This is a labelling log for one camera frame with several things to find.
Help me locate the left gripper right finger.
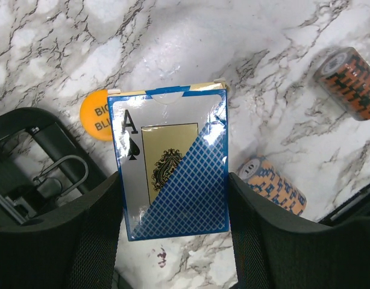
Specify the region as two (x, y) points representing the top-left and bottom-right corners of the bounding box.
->
(228, 173), (370, 288)

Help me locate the orange big blind button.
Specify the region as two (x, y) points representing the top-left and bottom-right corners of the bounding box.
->
(80, 90), (113, 141)

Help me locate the peach blue poker chip stack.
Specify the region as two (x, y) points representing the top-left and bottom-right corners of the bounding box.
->
(238, 155), (307, 216)

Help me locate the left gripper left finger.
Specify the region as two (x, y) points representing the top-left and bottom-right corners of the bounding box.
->
(0, 173), (123, 288)

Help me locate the black foam-lined poker case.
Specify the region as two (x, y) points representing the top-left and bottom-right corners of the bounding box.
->
(0, 107), (107, 227)

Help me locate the blue playing card deck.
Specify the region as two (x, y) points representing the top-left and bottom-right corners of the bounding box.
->
(107, 80), (229, 241)

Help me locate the orange black poker chip stack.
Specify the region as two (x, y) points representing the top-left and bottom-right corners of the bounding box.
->
(314, 47), (370, 121)

